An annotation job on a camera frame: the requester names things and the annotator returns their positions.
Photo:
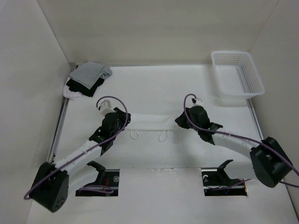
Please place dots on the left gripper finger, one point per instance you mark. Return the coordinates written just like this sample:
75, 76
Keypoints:
105, 147
123, 118

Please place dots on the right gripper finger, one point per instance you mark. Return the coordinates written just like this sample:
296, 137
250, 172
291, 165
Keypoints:
206, 136
182, 121

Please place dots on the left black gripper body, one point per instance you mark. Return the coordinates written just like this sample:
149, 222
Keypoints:
116, 131

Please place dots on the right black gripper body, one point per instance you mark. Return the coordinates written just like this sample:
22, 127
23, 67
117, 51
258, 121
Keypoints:
188, 111

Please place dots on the white tank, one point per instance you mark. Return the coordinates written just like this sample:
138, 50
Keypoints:
67, 93
151, 123

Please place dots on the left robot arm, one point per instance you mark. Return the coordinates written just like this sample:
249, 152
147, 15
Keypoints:
51, 185

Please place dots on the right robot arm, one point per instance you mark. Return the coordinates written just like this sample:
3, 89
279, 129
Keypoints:
269, 161

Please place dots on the folded grey tank top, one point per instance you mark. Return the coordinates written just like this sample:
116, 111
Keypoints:
88, 73

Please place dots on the folded white tank top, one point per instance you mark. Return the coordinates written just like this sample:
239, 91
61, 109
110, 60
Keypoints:
67, 93

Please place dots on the folded black tank top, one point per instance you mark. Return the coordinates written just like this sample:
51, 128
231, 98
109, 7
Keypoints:
77, 87

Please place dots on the white plastic basket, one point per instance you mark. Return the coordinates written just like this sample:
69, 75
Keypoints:
236, 75

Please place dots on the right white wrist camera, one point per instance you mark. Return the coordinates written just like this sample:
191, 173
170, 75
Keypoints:
196, 101

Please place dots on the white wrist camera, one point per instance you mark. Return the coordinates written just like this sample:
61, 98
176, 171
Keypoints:
105, 107
196, 101

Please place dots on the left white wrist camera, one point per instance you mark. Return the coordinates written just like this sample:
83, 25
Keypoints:
105, 107

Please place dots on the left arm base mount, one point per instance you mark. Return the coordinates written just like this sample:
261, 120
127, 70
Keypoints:
105, 184

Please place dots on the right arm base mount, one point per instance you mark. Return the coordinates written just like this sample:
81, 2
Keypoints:
216, 182

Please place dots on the metal table edge rail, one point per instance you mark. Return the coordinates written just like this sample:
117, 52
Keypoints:
52, 150

